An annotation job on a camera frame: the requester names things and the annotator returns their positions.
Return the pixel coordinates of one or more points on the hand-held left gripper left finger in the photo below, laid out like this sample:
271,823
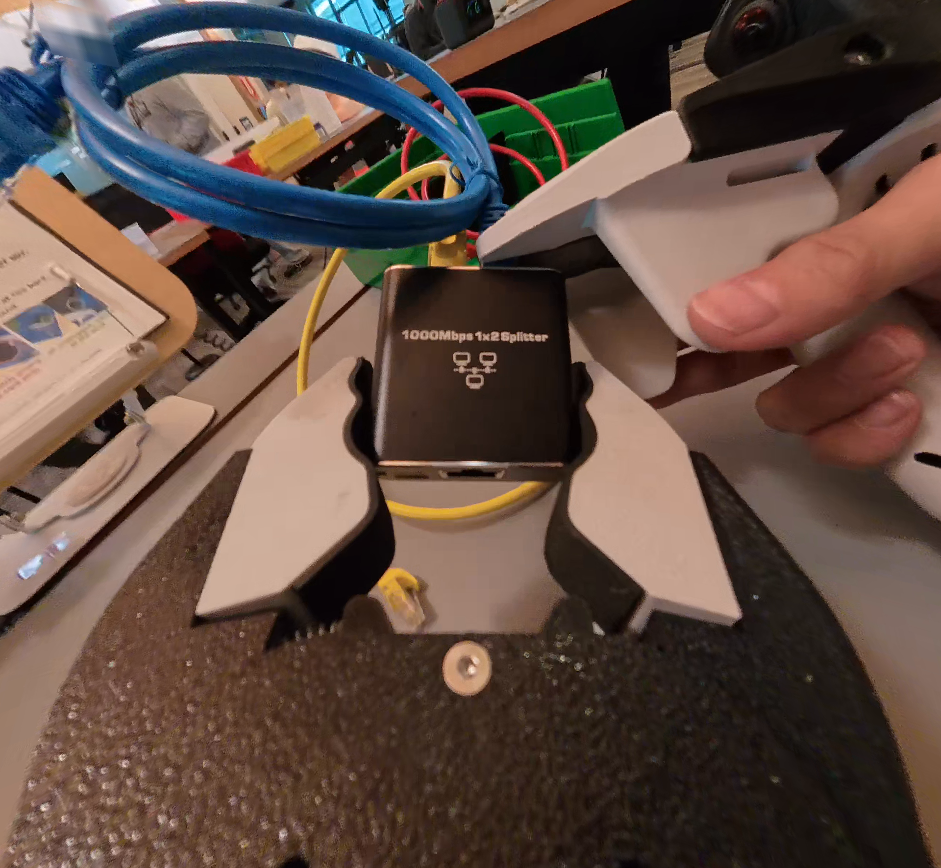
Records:
294,508

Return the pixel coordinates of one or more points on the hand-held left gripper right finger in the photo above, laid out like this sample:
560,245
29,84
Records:
647,515

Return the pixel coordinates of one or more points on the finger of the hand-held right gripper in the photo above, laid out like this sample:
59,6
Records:
625,185

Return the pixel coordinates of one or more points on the green storage bin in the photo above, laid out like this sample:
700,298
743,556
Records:
581,111

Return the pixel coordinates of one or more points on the black ethernet splitter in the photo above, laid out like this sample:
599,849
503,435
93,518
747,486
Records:
470,412

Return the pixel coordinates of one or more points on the person's right hand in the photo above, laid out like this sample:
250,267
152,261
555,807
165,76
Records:
845,273

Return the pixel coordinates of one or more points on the white clipboard stand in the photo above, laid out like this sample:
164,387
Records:
176,420

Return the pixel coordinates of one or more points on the black device with display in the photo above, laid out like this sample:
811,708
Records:
470,19

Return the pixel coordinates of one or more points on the instruction sheet clipboard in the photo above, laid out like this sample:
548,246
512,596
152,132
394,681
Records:
88,273

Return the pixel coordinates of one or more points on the yellow storage bin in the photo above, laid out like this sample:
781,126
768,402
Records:
287,144

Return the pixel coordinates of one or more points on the red storage bin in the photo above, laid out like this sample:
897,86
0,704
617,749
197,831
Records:
242,162

